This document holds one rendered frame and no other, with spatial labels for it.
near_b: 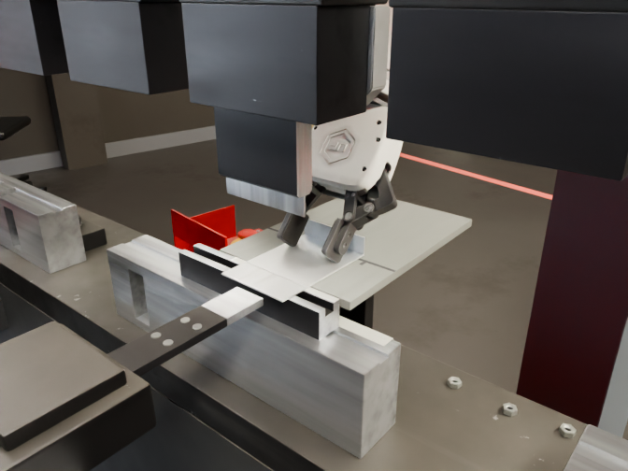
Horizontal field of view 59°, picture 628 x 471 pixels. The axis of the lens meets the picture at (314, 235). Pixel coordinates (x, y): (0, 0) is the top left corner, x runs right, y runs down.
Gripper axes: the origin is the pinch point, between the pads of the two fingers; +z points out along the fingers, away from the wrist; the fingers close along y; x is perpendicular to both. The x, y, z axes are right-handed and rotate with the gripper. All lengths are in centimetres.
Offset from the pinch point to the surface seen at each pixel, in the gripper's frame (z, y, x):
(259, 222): -34, -183, 197
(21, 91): -58, -388, 134
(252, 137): -3.9, -0.3, -14.1
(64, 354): 17.7, 1.1, -22.3
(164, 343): 15.0, 1.7, -14.6
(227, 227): -4, -56, 45
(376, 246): -2.3, 3.9, 6.4
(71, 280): 17.3, -38.4, 2.8
